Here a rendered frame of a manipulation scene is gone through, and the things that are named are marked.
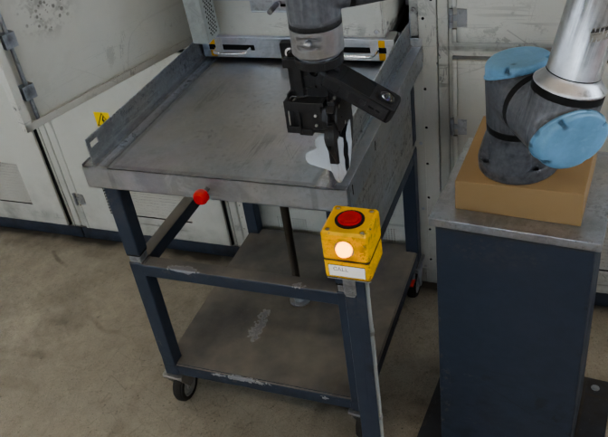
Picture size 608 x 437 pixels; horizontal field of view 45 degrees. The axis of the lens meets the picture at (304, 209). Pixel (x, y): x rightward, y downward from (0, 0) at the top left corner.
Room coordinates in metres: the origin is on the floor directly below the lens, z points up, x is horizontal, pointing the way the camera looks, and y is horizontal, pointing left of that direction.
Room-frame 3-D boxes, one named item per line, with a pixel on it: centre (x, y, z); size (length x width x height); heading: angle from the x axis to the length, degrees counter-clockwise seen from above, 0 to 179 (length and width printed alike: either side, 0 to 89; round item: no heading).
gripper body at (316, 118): (0.98, -0.05, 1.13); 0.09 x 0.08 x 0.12; 65
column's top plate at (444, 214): (1.20, -0.45, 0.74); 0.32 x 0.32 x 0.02; 61
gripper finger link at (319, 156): (0.96, -0.04, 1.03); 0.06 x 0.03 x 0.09; 65
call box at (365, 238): (0.97, -0.07, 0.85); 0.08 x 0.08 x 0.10; 65
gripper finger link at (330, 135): (0.95, -0.06, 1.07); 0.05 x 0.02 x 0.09; 155
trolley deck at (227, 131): (1.61, 0.05, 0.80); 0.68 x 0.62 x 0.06; 155
